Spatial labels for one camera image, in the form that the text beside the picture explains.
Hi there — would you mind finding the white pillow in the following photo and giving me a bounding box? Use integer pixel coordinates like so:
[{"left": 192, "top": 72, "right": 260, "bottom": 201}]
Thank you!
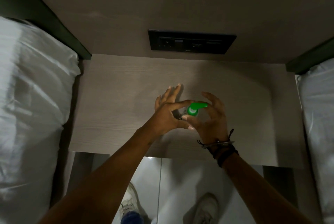
[{"left": 0, "top": 16, "right": 81, "bottom": 224}]

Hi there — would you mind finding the black wall socket panel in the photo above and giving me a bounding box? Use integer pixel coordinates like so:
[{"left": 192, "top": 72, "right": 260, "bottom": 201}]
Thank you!
[{"left": 148, "top": 30, "right": 237, "bottom": 55}]

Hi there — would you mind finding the person's left hand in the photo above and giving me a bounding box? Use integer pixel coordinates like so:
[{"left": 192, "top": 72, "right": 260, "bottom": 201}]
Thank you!
[{"left": 142, "top": 84, "right": 195, "bottom": 142}]

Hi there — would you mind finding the silver metal bangle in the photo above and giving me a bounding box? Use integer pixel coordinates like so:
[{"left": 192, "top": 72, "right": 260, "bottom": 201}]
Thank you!
[{"left": 201, "top": 140, "right": 235, "bottom": 149}]

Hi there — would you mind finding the black cord bracelet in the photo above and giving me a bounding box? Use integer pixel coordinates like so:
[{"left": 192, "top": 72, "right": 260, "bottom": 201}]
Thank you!
[{"left": 197, "top": 129, "right": 239, "bottom": 168}]

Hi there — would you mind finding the person's white shoe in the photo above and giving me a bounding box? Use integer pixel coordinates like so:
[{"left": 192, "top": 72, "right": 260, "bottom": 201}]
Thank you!
[
  {"left": 182, "top": 193, "right": 219, "bottom": 224},
  {"left": 118, "top": 182, "right": 147, "bottom": 224}
]

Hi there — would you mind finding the green pump dispenser bottle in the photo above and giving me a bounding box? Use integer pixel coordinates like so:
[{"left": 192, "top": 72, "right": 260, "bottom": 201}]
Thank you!
[{"left": 178, "top": 102, "right": 209, "bottom": 121}]

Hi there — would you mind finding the person's left forearm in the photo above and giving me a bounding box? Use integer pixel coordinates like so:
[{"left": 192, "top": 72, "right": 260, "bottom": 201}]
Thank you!
[{"left": 39, "top": 126, "right": 158, "bottom": 224}]

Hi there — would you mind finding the person's right forearm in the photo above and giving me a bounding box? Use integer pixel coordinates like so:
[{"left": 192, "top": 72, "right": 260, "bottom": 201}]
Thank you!
[{"left": 214, "top": 150, "right": 315, "bottom": 224}]

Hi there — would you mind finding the white bed linen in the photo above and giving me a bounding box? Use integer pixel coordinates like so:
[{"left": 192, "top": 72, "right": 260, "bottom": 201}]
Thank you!
[{"left": 296, "top": 58, "right": 334, "bottom": 224}]

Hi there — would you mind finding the dark headboard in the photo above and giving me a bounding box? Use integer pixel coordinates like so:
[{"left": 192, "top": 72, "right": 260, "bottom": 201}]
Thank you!
[
  {"left": 285, "top": 37, "right": 334, "bottom": 75},
  {"left": 0, "top": 0, "right": 92, "bottom": 60}
]

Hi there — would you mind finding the person's white left shoe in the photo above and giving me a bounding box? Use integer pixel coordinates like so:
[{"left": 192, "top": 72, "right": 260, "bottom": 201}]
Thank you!
[{"left": 118, "top": 182, "right": 147, "bottom": 224}]

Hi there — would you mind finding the person's white right shoe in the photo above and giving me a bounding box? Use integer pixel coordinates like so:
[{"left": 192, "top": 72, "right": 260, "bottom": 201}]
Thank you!
[{"left": 182, "top": 193, "right": 219, "bottom": 224}]

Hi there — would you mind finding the person's right hand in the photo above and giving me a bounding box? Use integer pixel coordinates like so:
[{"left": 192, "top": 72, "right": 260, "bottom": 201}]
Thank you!
[{"left": 182, "top": 91, "right": 230, "bottom": 145}]

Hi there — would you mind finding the blue trouser leg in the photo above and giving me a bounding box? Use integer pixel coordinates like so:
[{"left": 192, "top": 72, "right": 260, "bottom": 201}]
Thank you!
[{"left": 120, "top": 211, "right": 143, "bottom": 224}]

